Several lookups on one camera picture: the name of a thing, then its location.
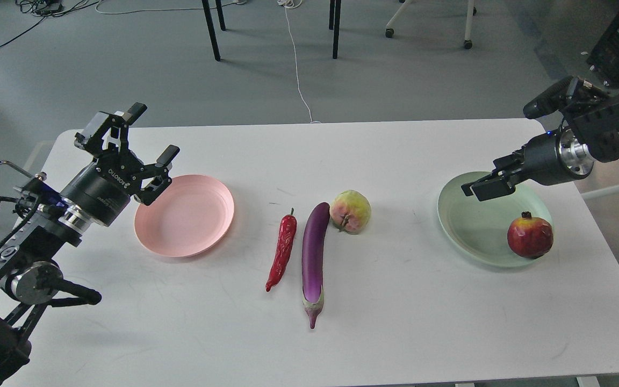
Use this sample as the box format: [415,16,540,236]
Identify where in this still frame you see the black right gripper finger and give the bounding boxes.
[492,152,525,178]
[461,174,516,202]

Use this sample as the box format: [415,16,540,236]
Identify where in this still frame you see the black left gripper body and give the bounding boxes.
[61,149,147,226]

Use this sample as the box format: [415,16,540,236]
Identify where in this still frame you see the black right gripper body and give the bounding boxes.
[514,132,595,186]

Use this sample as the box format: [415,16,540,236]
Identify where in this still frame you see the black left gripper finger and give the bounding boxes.
[74,102,147,157]
[133,145,180,206]

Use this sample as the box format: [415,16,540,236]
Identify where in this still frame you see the red pomegranate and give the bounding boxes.
[507,211,553,259]

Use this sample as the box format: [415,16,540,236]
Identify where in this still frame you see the yellow pink peach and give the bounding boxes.
[329,190,372,234]

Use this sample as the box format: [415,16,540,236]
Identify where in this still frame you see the purple eggplant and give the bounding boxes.
[301,202,330,329]

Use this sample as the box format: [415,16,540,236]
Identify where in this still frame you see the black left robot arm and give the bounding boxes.
[0,103,179,385]

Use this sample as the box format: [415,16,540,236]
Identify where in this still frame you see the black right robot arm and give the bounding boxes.
[461,76,619,201]

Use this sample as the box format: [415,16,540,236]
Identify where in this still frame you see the green plate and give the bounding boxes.
[437,171,553,269]

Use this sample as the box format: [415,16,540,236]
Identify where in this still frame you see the pink plate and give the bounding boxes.
[134,175,234,258]

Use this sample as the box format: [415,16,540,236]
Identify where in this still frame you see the red chili pepper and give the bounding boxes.
[265,207,297,292]

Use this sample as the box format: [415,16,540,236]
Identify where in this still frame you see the white chair base with casters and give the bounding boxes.
[383,1,477,51]

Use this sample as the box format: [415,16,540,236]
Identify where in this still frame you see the black table leg left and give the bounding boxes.
[201,0,226,62]

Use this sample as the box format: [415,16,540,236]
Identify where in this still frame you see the black table leg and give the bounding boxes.
[328,0,342,60]
[201,0,226,62]

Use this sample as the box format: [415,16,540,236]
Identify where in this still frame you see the black table leg right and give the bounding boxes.
[328,0,342,60]

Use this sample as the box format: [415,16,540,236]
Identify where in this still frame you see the black cables on floor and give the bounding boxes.
[0,0,106,65]

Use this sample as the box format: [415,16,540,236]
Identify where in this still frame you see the white cable on floor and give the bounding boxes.
[276,0,322,124]

